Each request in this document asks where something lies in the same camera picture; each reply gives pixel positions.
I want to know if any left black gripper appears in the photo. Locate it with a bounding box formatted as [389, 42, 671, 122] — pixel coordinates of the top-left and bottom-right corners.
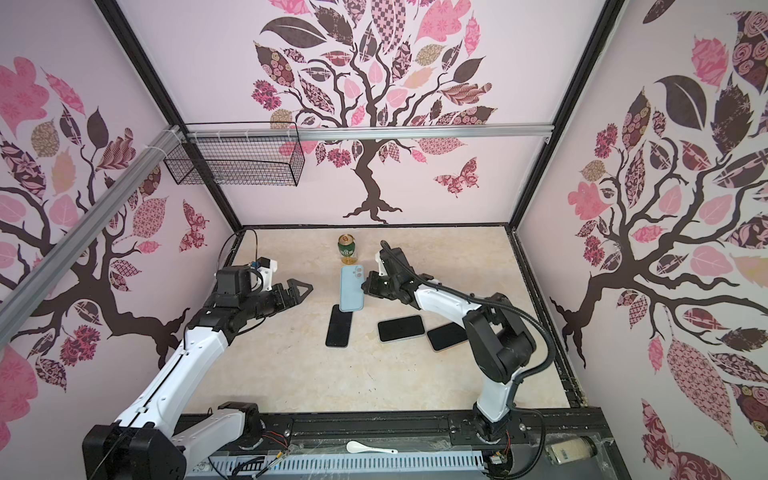
[241, 278, 313, 320]

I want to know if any light blue phone case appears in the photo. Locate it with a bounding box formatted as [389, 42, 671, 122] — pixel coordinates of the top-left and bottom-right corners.
[339, 265, 365, 313]

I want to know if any black phone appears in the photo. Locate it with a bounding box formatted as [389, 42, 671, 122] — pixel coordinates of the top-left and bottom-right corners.
[325, 304, 353, 348]
[427, 323, 467, 352]
[377, 315, 426, 343]

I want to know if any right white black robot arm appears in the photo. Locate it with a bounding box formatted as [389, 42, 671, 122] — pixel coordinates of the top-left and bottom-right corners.
[363, 241, 541, 443]

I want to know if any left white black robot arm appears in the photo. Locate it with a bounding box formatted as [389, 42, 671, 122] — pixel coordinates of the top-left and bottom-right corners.
[82, 258, 313, 479]

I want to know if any green gold drink can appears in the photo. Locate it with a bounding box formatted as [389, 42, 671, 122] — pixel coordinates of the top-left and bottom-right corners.
[337, 234, 357, 265]

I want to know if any white plastic spoon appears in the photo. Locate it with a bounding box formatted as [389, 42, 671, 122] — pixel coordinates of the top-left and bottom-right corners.
[346, 440, 399, 455]

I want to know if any silver aluminium bar back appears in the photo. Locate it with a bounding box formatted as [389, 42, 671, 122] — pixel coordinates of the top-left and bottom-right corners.
[187, 123, 554, 141]

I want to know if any silver aluminium bar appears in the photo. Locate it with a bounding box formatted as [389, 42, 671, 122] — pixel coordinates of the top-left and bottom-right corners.
[187, 123, 554, 141]
[1, 125, 184, 346]

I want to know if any beige power adapter box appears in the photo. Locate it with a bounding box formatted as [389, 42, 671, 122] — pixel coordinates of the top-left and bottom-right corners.
[545, 437, 597, 465]

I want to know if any silver aluminium bar left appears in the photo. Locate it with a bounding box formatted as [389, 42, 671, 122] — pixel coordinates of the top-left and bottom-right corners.
[1, 125, 184, 346]

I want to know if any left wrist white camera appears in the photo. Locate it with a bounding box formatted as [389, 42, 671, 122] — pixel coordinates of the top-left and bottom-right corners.
[250, 257, 278, 292]

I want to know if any left black thin cable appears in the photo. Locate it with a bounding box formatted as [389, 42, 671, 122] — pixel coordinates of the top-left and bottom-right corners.
[215, 227, 260, 271]

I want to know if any black wire basket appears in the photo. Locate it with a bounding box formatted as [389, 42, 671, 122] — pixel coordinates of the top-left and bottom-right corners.
[164, 120, 305, 187]

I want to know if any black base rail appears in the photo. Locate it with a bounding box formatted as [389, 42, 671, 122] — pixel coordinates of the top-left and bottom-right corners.
[260, 407, 612, 448]

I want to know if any white slotted cable duct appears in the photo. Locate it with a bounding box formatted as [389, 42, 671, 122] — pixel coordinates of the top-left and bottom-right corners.
[187, 451, 486, 479]

